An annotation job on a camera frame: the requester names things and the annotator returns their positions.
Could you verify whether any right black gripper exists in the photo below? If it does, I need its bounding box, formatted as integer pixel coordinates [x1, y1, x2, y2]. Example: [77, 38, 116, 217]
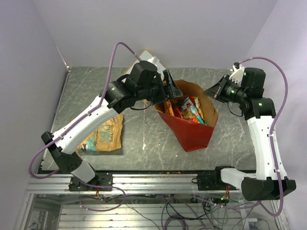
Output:
[203, 74, 247, 104]

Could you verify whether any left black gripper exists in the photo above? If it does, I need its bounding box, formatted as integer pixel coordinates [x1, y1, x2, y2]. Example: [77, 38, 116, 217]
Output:
[137, 69, 183, 105]

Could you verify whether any orange snack packet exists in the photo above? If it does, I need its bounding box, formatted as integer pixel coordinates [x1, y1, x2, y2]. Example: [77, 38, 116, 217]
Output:
[164, 100, 175, 116]

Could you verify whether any red brown paper bag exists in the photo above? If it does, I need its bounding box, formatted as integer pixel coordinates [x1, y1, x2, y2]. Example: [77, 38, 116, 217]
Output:
[152, 80, 218, 152]

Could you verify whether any tan chips bag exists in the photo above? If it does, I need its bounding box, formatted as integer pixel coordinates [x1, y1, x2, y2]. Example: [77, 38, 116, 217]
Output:
[77, 114, 123, 152]

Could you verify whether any teal candy packet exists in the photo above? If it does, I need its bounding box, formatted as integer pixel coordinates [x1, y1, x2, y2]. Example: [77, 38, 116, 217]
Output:
[180, 96, 207, 125]

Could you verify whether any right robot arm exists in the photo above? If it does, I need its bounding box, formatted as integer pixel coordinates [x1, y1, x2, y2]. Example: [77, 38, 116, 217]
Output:
[204, 64, 296, 201]

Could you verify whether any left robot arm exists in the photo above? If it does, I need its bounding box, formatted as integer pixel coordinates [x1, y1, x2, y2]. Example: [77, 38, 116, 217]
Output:
[41, 60, 183, 190]

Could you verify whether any yellow snack packet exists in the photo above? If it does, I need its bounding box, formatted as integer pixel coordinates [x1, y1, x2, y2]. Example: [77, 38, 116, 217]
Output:
[192, 96, 204, 121]

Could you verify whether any small yellow-framed whiteboard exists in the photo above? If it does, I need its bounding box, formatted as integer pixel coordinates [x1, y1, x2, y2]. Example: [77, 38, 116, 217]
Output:
[139, 50, 166, 73]

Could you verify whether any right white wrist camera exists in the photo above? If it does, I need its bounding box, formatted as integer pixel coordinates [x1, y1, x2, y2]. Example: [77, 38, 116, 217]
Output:
[229, 62, 245, 84]

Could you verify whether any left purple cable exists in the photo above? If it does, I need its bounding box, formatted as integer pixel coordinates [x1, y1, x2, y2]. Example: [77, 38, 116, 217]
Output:
[29, 42, 142, 179]

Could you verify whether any purple cable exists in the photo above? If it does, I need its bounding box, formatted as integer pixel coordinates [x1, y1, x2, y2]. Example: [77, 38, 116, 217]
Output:
[29, 42, 142, 179]
[236, 56, 288, 218]

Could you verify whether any aluminium mounting rail frame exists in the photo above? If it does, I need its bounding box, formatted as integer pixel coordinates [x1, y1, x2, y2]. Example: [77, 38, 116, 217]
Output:
[14, 169, 288, 230]

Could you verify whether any loose cable bundle below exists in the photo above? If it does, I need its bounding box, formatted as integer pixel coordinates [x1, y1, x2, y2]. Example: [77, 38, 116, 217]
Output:
[79, 183, 261, 230]

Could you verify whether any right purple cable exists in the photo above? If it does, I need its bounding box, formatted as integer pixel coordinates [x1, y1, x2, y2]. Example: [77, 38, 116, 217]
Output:
[236, 56, 288, 218]

